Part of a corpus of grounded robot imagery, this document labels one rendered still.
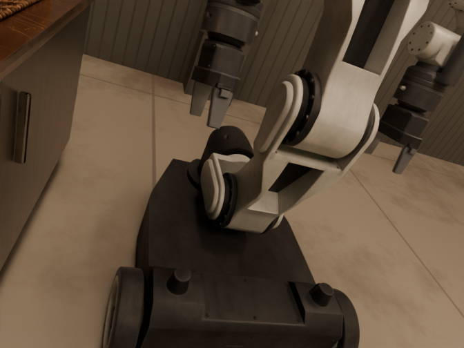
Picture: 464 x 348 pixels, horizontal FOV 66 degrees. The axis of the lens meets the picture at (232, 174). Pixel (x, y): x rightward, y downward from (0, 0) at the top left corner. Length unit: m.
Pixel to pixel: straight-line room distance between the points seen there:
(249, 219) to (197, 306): 0.25
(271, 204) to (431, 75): 0.43
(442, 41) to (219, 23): 0.44
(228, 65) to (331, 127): 0.21
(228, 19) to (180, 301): 0.52
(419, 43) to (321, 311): 0.61
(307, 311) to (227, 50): 0.60
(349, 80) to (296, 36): 1.82
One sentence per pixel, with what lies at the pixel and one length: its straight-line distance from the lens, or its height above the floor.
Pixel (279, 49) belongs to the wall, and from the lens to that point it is 2.45.
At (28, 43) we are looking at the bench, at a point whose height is 0.58.
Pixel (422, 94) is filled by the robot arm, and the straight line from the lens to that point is 0.83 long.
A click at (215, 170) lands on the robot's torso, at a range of 0.94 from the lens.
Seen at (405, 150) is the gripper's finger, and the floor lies 0.60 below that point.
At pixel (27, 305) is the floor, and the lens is 0.98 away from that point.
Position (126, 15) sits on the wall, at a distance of 2.29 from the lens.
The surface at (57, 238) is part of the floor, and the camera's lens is 1.11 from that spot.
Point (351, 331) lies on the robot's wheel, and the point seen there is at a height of 0.18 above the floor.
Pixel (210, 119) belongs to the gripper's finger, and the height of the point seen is 0.58.
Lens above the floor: 0.80
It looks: 30 degrees down
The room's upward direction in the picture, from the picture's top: 24 degrees clockwise
